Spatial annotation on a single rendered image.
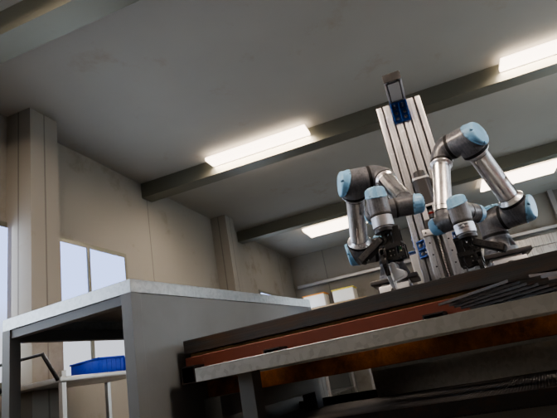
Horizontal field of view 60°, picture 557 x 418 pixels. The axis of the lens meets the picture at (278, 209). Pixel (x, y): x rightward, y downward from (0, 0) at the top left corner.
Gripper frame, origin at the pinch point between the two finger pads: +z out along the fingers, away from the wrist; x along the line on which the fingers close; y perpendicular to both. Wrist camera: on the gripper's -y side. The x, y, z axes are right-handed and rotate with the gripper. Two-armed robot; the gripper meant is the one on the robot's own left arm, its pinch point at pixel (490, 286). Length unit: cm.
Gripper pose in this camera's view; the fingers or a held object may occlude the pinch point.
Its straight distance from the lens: 187.4
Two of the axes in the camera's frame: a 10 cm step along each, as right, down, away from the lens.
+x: -4.7, -2.1, -8.6
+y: -8.7, 3.1, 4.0
